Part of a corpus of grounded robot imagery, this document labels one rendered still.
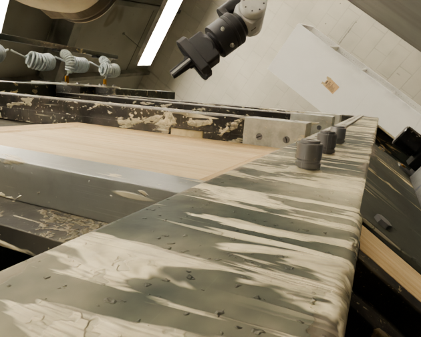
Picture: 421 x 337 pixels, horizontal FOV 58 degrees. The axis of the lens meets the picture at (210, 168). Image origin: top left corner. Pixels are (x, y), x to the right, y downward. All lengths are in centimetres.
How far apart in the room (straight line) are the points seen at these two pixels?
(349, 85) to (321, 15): 176
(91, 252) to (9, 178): 26
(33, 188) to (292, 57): 415
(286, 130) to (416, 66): 493
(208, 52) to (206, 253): 85
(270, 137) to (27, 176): 50
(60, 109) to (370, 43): 499
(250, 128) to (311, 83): 363
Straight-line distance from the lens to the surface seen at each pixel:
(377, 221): 28
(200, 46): 100
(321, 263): 17
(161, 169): 49
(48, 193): 38
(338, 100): 435
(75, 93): 161
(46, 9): 41
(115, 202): 33
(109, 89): 181
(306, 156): 37
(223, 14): 104
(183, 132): 84
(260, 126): 77
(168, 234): 19
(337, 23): 577
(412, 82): 566
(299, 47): 442
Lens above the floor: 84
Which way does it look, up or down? 12 degrees up
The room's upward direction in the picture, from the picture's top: 48 degrees counter-clockwise
